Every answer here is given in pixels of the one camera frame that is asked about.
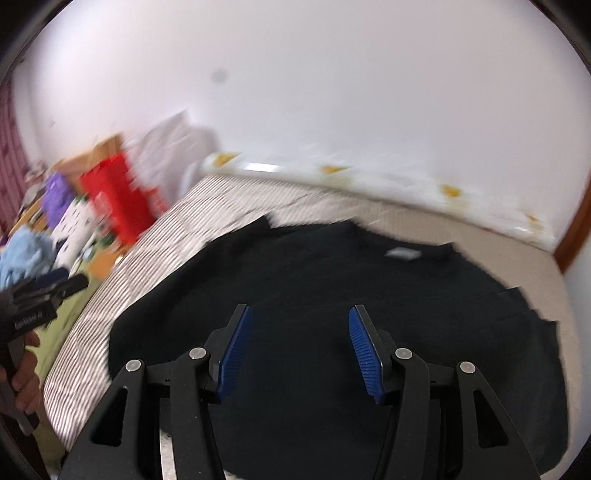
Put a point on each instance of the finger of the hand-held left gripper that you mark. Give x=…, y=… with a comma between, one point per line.
x=69, y=286
x=48, y=278

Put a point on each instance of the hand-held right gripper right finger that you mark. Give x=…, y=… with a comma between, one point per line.
x=364, y=350

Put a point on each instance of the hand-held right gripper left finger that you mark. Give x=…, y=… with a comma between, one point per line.
x=235, y=350

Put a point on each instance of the black sweater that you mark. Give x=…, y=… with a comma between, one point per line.
x=300, y=277

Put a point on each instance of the person's left hand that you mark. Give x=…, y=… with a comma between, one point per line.
x=27, y=383

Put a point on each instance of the green mat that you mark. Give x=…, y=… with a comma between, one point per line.
x=78, y=304

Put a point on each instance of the light blue cloth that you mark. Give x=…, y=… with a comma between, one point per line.
x=23, y=254

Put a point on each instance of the white spotted cloth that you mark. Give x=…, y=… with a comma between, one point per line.
x=76, y=226

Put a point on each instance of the purple bag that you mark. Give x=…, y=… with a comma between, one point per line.
x=60, y=198

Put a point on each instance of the red box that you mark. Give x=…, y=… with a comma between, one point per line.
x=120, y=198

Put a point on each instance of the cardboard box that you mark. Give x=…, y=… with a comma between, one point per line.
x=90, y=159

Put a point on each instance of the dark red curtain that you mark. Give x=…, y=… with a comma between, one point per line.
x=11, y=152

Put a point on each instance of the striped bed sheet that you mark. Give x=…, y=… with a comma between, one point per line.
x=184, y=221

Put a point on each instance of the white patterned pillow roll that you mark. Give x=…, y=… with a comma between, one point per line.
x=369, y=177

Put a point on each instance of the brown wooden door frame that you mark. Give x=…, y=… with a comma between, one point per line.
x=572, y=235

